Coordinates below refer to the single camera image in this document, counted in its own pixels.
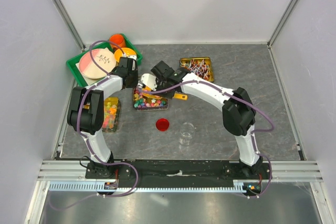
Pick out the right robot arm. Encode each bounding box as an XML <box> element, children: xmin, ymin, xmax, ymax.
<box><xmin>141</xmin><ymin>61</ymin><xmax>263</xmax><ymax>179</ymax></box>

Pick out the pink white plate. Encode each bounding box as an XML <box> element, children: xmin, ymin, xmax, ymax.
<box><xmin>78</xmin><ymin>48</ymin><xmax>117</xmax><ymax>79</ymax></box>

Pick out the green plastic tray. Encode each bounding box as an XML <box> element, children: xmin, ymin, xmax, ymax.
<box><xmin>66</xmin><ymin>33</ymin><xmax>143</xmax><ymax>87</ymax></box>

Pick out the orange plastic cup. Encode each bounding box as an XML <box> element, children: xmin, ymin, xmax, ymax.
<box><xmin>109</xmin><ymin>34</ymin><xmax>126</xmax><ymax>50</ymax></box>

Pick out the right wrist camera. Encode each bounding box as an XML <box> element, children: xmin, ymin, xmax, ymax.
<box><xmin>137</xmin><ymin>73</ymin><xmax>158</xmax><ymax>91</ymax></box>

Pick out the tin of lollipops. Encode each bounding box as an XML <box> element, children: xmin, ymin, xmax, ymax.
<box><xmin>179</xmin><ymin>57</ymin><xmax>214</xmax><ymax>82</ymax></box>

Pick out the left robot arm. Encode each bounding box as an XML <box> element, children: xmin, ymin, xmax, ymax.
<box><xmin>67</xmin><ymin>57</ymin><xmax>138</xmax><ymax>178</ymax></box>

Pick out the clear glass jar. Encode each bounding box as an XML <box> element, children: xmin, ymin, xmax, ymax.
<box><xmin>179</xmin><ymin>122</ymin><xmax>195</xmax><ymax>146</ymax></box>

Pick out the red round lid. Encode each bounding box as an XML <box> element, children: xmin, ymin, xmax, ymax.
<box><xmin>155</xmin><ymin>118</ymin><xmax>170</xmax><ymax>132</ymax></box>

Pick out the tin of pastel star candies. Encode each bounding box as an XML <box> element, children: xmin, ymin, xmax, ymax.
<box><xmin>133</xmin><ymin>88</ymin><xmax>169</xmax><ymax>111</ymax></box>

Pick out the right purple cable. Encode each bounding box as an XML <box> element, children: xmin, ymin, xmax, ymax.
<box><xmin>136</xmin><ymin>81</ymin><xmax>275</xmax><ymax>199</ymax></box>

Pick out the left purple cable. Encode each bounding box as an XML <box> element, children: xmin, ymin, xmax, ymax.
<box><xmin>47</xmin><ymin>40</ymin><xmax>141</xmax><ymax>210</ymax></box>

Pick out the orange plastic bowl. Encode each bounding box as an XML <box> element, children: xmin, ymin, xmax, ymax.
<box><xmin>114</xmin><ymin>48</ymin><xmax>137</xmax><ymax>62</ymax></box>

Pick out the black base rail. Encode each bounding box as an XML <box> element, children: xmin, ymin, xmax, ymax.
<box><xmin>84</xmin><ymin>159</ymin><xmax>271</xmax><ymax>189</ymax></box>

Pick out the grey cable duct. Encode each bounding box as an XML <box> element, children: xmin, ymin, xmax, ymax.
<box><xmin>49</xmin><ymin>181</ymin><xmax>261</xmax><ymax>193</ymax></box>

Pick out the tin of bright star candies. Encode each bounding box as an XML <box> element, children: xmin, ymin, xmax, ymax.
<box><xmin>102</xmin><ymin>97</ymin><xmax>121</xmax><ymax>132</ymax></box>

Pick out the yellow plastic scoop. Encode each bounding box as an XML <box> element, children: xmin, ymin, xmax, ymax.
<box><xmin>141</xmin><ymin>92</ymin><xmax>188</xmax><ymax>101</ymax></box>

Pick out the purple cable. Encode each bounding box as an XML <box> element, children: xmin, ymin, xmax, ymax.
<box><xmin>47</xmin><ymin>40</ymin><xmax>141</xmax><ymax>210</ymax></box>
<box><xmin>136</xmin><ymin>81</ymin><xmax>275</xmax><ymax>199</ymax></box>

